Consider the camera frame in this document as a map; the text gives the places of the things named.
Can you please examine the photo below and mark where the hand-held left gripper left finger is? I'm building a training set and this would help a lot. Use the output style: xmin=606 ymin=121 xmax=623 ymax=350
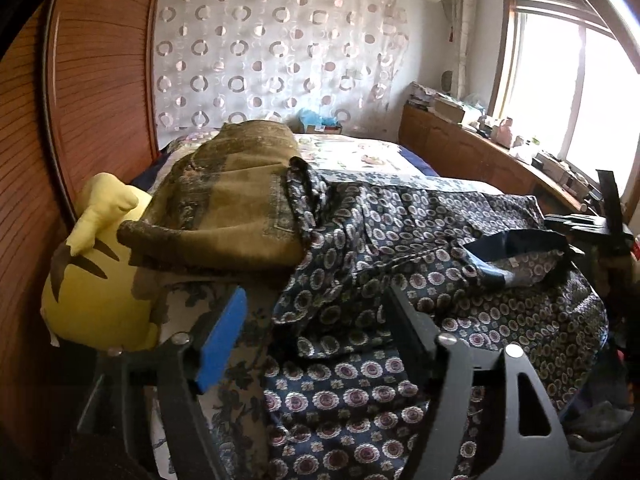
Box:
xmin=80 ymin=287 xmax=251 ymax=480

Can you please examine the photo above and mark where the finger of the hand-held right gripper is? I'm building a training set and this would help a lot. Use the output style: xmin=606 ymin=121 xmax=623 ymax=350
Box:
xmin=542 ymin=212 xmax=608 ymax=241
xmin=595 ymin=170 xmax=632 ymax=241

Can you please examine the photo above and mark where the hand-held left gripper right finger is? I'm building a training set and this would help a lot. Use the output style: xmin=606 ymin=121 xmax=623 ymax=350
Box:
xmin=387 ymin=285 xmax=576 ymax=480

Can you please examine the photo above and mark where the dark circle-print garment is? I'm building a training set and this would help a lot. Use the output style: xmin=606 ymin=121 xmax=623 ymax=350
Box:
xmin=262 ymin=156 xmax=608 ymax=480

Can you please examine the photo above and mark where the grey box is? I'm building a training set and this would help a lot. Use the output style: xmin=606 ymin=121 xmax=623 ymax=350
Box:
xmin=542 ymin=155 xmax=591 ymax=196

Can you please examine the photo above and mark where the window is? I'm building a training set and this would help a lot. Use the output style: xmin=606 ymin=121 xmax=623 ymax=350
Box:
xmin=492 ymin=0 xmax=640 ymax=176

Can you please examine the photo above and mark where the yellow plush toy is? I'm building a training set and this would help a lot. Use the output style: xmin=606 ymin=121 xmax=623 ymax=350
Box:
xmin=40 ymin=172 xmax=161 ymax=351

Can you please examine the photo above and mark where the olive brown folded garment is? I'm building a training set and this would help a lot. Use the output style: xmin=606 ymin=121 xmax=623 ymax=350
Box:
xmin=116 ymin=121 xmax=313 ymax=281

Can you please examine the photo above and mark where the wooden cabinet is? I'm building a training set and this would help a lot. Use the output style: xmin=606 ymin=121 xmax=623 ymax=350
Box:
xmin=397 ymin=102 xmax=601 ymax=216

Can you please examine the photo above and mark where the open cardboard box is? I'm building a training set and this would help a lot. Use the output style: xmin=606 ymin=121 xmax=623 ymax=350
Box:
xmin=431 ymin=96 xmax=468 ymax=123

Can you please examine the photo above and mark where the pink floral bedsheet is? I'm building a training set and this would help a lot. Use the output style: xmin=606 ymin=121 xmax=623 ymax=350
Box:
xmin=160 ymin=130 xmax=441 ymax=181

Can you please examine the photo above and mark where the pile of cloths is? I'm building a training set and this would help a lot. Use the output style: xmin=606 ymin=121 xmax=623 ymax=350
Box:
xmin=407 ymin=81 xmax=441 ymax=111

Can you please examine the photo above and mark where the bundled window curtain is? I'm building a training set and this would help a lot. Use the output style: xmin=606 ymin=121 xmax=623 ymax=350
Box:
xmin=445 ymin=0 xmax=478 ymax=106

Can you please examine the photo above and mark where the blue plastic bag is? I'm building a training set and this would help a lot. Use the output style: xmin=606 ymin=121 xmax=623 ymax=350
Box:
xmin=298 ymin=109 xmax=343 ymax=128

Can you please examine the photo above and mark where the wooden wardrobe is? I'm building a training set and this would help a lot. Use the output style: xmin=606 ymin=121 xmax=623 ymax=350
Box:
xmin=0 ymin=0 xmax=168 ymax=461

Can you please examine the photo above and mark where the sheer circle-pattern curtain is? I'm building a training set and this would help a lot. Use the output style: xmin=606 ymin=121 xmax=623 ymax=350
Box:
xmin=152 ymin=0 xmax=411 ymax=136

